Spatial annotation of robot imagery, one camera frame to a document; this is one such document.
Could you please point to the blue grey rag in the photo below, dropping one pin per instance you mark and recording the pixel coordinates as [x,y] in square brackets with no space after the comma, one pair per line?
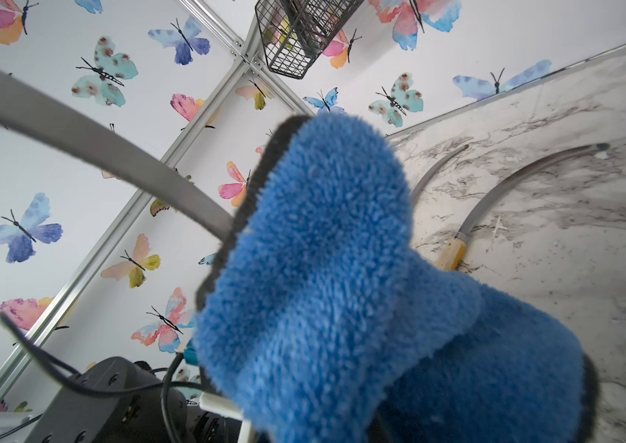
[318,318]

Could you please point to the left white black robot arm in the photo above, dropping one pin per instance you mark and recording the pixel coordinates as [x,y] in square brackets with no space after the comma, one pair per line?
[115,401]

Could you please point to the black wire wall basket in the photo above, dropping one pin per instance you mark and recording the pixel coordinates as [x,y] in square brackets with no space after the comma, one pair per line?
[295,33]

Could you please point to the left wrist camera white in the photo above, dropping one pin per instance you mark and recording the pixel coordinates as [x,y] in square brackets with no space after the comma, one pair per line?
[211,402]

